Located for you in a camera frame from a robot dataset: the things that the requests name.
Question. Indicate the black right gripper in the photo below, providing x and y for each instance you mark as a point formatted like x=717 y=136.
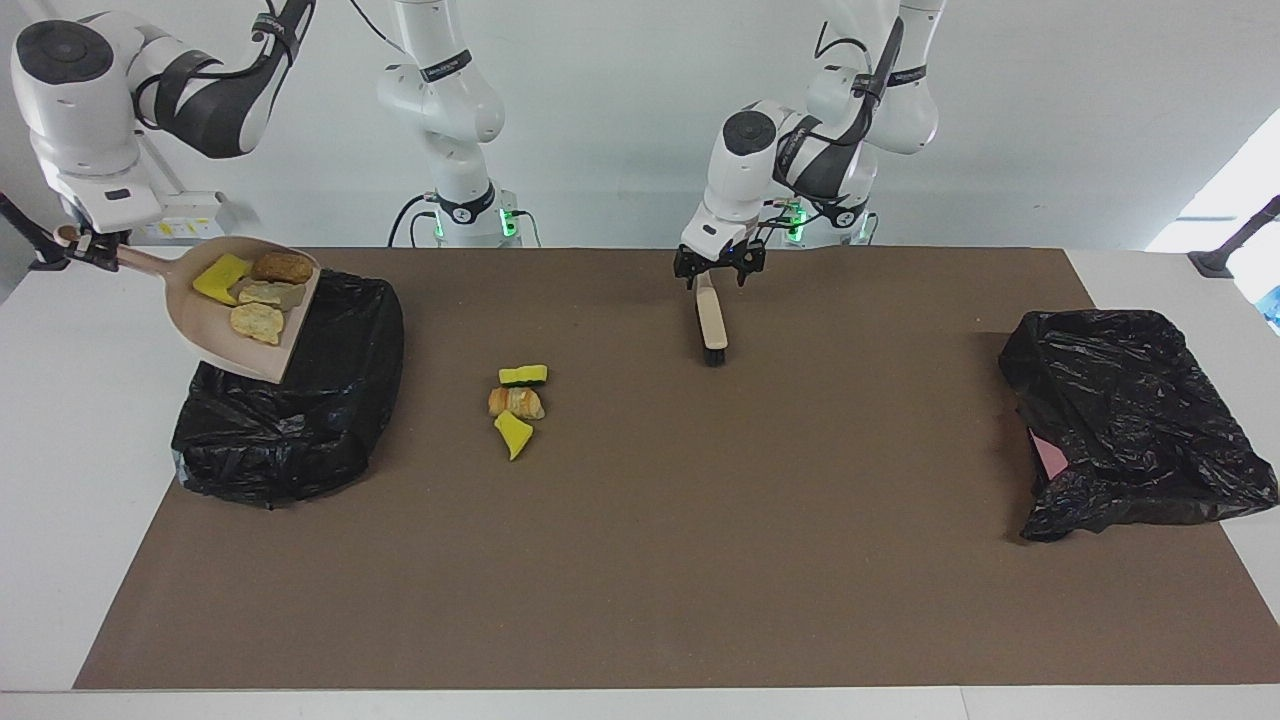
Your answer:
x=105 y=240

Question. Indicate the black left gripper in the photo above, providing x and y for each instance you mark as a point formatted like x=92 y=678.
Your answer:
x=725 y=258

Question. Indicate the beige hand brush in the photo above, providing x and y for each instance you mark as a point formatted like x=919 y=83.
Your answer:
x=712 y=320

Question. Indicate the notched yellow sponge piece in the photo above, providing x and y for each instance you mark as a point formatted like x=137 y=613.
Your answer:
x=222 y=280

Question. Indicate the beige plastic dustpan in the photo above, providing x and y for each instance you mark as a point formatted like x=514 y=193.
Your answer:
x=205 y=330

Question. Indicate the pale dumpling piece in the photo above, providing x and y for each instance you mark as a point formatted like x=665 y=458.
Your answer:
x=272 y=295
x=257 y=323

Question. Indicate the brown fried bread roll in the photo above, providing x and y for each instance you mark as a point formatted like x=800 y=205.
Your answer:
x=282 y=268

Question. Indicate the yellow green sponge block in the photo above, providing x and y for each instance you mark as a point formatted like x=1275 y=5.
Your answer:
x=523 y=375

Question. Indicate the striped croissant bread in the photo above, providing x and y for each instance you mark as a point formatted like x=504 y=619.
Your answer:
x=516 y=402

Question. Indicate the yellow sponge wedge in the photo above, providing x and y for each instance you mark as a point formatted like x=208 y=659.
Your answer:
x=514 y=433

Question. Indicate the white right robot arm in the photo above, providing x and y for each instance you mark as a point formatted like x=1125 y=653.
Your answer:
x=75 y=110

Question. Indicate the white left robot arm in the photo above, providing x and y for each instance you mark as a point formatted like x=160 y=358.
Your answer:
x=740 y=170

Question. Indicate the black bag lined bin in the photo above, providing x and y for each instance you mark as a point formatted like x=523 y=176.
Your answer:
x=300 y=450

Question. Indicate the pink plastic bin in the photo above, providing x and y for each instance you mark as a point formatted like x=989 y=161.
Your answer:
x=1048 y=455

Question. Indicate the crumpled black trash bag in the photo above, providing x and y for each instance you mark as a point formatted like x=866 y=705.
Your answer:
x=1130 y=420

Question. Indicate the brown table mat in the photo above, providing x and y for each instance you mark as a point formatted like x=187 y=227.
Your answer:
x=640 y=600

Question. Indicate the blue plastic object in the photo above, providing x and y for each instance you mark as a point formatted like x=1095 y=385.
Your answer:
x=1273 y=305

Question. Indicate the white wall socket box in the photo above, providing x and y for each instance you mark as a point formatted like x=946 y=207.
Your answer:
x=195 y=215

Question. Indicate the white wall conduit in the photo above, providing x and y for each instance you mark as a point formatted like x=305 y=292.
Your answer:
x=165 y=168

